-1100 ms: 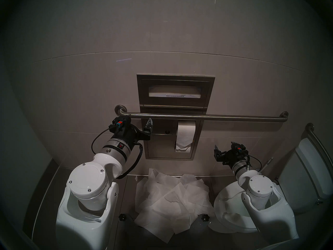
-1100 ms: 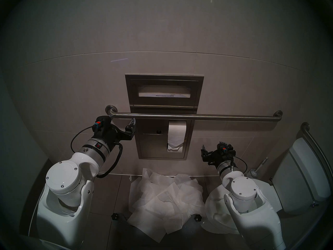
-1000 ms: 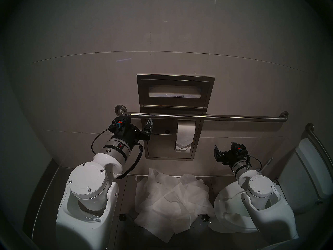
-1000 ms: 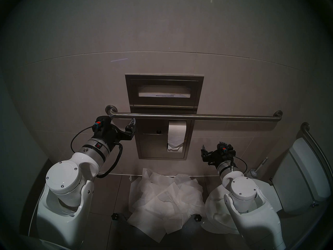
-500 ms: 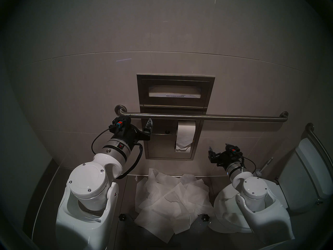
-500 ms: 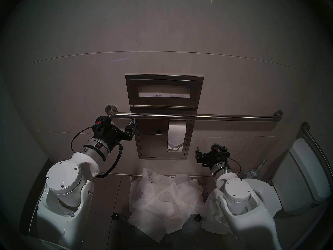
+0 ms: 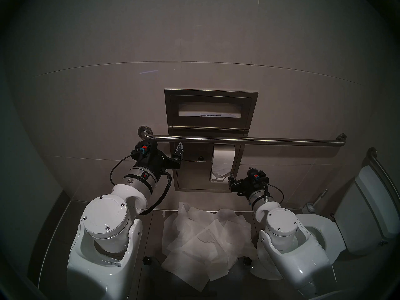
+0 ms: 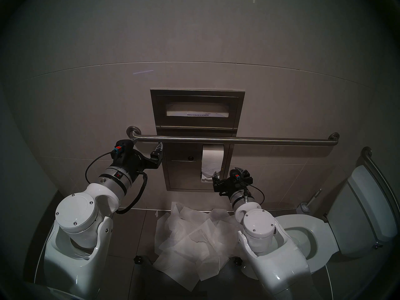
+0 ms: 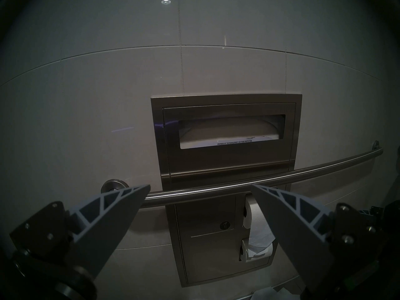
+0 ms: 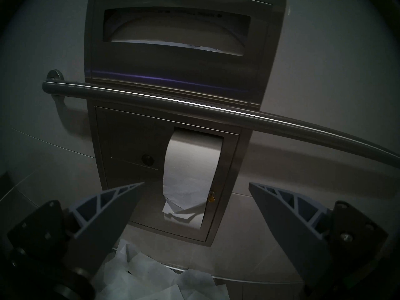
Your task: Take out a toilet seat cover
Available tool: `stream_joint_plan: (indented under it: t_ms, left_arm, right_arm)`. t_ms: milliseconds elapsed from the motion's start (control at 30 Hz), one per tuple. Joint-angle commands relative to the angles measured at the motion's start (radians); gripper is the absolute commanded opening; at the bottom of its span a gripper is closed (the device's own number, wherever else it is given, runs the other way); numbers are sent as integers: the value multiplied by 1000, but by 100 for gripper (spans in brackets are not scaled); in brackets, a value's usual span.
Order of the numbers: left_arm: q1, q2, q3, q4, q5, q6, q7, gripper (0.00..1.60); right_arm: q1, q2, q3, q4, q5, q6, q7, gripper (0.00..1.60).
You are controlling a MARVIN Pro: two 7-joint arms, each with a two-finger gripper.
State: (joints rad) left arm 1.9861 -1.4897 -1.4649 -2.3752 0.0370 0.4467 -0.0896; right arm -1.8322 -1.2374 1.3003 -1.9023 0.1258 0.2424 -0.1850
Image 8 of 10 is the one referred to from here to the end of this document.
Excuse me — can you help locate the short steel grab bar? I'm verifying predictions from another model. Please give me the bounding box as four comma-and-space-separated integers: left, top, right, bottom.
361, 147, 400, 222

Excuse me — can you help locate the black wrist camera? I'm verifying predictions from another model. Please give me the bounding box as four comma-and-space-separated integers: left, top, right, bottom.
113, 139, 134, 158
233, 173, 254, 185

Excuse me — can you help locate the white toilet paper roll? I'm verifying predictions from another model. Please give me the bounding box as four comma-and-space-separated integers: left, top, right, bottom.
201, 144, 225, 182

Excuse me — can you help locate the thin black left wrist cable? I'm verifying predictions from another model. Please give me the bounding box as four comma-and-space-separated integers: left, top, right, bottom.
85, 151, 114, 185

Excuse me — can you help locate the white toilet tank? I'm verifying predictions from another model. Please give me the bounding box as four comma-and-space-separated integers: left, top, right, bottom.
327, 165, 398, 258

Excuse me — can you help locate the pile of white paper sheets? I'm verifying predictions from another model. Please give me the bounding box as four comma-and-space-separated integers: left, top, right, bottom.
152, 202, 246, 292

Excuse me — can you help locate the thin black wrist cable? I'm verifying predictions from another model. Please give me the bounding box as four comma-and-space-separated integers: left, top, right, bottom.
85, 151, 114, 185
247, 185, 265, 204

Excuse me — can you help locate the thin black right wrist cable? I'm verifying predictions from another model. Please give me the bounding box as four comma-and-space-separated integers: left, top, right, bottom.
247, 185, 265, 204

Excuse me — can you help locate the stainless steel wall dispenser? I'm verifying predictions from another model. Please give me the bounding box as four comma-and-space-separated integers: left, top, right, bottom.
150, 89, 245, 192

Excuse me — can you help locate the long steel grab bar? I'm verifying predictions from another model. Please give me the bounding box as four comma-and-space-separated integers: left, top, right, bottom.
127, 126, 340, 146

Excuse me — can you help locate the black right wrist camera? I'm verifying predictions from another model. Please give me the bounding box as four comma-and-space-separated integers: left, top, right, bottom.
233, 173, 254, 185

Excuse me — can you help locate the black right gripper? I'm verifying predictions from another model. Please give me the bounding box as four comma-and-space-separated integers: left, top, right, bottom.
212, 167, 254, 197

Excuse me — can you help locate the white toilet brush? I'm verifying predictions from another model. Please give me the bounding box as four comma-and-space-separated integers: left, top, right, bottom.
297, 188, 323, 213

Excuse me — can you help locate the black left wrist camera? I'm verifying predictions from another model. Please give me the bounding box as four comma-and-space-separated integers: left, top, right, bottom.
113, 139, 134, 158

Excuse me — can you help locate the white toilet bowl with seat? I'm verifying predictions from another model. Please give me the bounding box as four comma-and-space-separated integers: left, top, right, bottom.
242, 213, 339, 279

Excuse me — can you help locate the thick braided black cable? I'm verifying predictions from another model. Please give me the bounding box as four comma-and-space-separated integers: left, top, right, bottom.
117, 171, 149, 215

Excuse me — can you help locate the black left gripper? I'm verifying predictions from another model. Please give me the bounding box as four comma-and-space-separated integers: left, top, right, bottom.
112, 142, 164, 180

